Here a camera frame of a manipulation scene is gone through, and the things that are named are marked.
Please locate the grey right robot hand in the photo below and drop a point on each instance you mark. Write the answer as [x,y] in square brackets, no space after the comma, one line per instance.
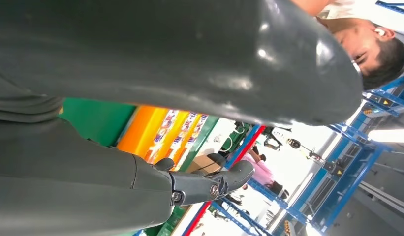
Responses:
[156,49]

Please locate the red pole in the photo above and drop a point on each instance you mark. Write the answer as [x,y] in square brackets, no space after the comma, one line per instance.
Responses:
[249,143]

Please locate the person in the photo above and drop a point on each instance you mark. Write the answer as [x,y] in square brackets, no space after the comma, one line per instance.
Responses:
[262,172]
[368,49]

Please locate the open cardboard box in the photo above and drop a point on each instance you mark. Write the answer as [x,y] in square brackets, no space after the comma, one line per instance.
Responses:
[201,164]

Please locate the blue steel rack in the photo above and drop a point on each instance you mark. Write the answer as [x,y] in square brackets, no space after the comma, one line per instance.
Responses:
[345,129]

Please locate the white humanoid robot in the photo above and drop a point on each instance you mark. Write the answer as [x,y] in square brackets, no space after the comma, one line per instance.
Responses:
[293,143]

